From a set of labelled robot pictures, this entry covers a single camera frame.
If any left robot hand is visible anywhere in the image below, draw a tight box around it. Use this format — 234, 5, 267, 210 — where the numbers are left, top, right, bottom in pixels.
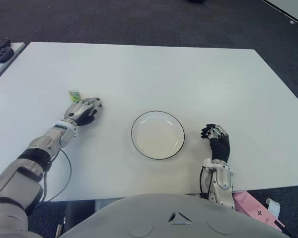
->
64, 97, 103, 127

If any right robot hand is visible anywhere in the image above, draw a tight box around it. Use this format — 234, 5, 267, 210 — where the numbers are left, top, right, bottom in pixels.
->
200, 123, 231, 163

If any green white toothpaste tube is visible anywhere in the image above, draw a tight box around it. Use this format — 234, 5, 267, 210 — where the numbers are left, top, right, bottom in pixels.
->
68, 90, 81, 103

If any white plate black rim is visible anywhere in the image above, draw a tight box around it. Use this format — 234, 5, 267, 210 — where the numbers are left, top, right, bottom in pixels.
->
131, 110, 186, 160

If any pink cardboard box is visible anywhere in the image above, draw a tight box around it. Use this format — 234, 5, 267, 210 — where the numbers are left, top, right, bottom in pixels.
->
232, 191, 286, 233

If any white paper slip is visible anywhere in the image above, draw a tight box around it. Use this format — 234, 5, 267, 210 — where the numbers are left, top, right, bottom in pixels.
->
265, 197, 281, 219

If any grey robot torso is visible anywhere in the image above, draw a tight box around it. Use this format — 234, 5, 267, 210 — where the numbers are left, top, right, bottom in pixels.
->
61, 193, 286, 238

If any white background table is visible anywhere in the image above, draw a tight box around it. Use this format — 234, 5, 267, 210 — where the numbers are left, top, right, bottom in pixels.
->
260, 0, 298, 29

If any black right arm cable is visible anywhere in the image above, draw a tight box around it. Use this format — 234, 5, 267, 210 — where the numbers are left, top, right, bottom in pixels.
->
200, 168, 213, 199

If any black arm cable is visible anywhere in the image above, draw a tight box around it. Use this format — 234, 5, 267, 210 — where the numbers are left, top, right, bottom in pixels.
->
200, 168, 213, 199
41, 148, 73, 203

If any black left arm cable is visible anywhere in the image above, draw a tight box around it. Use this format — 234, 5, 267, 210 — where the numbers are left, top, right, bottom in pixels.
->
41, 148, 73, 203

